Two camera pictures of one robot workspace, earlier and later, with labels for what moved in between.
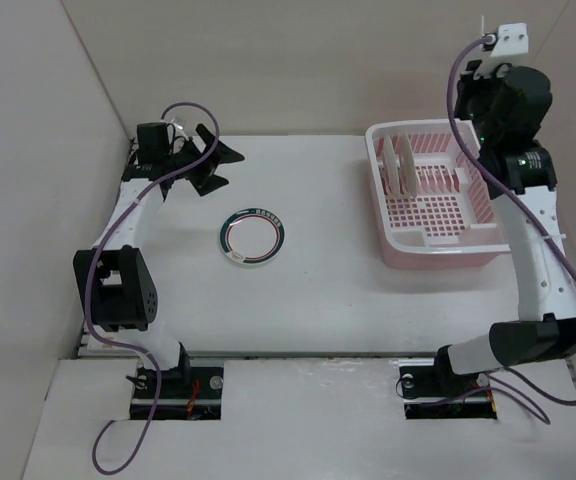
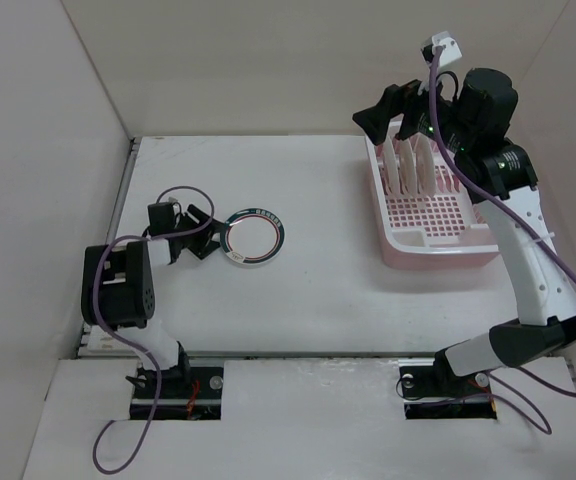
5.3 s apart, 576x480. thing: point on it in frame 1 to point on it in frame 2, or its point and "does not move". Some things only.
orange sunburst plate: x=407 y=167 does not move
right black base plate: x=426 y=379 does not move
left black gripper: x=205 y=180 to x=204 y=244
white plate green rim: x=252 y=236 does not move
